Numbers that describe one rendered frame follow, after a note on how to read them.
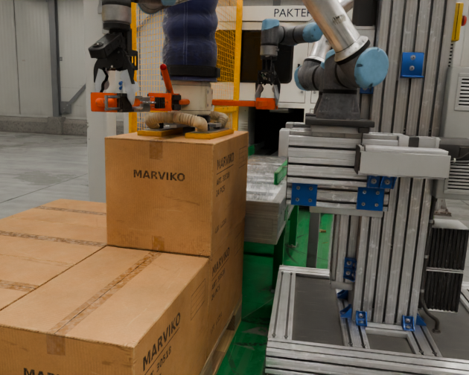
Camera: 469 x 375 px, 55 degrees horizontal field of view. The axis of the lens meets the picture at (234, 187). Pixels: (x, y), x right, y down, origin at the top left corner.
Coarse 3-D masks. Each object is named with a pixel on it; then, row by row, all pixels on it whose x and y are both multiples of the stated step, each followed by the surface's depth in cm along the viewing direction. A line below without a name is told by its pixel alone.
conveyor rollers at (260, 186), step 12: (252, 156) 431; (264, 156) 436; (252, 168) 358; (264, 168) 364; (276, 168) 363; (252, 180) 305; (264, 180) 311; (252, 192) 268; (264, 192) 268; (276, 192) 273
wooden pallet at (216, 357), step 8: (240, 296) 219; (240, 304) 221; (232, 312) 203; (240, 312) 222; (232, 320) 210; (240, 320) 224; (224, 328) 189; (232, 328) 211; (224, 336) 205; (232, 336) 207; (216, 344) 176; (224, 344) 199; (216, 352) 192; (224, 352) 193; (208, 360) 167; (216, 360) 186; (208, 368) 168; (216, 368) 181
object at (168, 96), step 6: (150, 96) 151; (156, 96) 150; (162, 96) 150; (168, 96) 149; (174, 96) 150; (180, 96) 155; (168, 102) 150; (174, 102) 152; (150, 108) 152; (168, 108) 150; (174, 108) 151; (180, 108) 156
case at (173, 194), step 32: (128, 160) 157; (160, 160) 154; (192, 160) 152; (224, 160) 165; (128, 192) 159; (160, 192) 156; (192, 192) 154; (224, 192) 169; (128, 224) 162; (160, 224) 159; (192, 224) 156; (224, 224) 173
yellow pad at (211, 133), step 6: (192, 132) 165; (198, 132) 164; (204, 132) 164; (210, 132) 165; (216, 132) 169; (222, 132) 175; (228, 132) 184; (198, 138) 162; (204, 138) 162; (210, 138) 161
